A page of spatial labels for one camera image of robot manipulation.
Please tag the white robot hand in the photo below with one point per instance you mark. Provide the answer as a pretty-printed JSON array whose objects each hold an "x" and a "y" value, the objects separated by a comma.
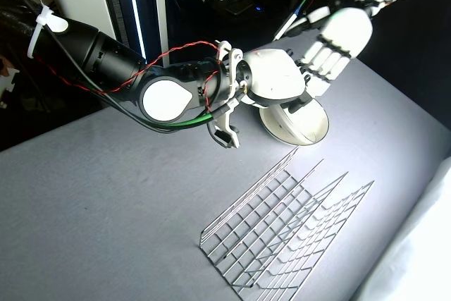
[
  {"x": 347, "y": 31},
  {"x": 275, "y": 75}
]

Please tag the grey table cloth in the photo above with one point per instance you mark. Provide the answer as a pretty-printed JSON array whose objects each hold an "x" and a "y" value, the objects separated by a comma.
[{"x": 105, "y": 227}]

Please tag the white notched bracket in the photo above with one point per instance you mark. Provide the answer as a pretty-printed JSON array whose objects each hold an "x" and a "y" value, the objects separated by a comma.
[{"x": 7, "y": 84}]

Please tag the black device with blue light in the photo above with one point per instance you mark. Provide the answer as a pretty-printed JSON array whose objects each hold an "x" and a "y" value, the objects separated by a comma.
[{"x": 239, "y": 6}]

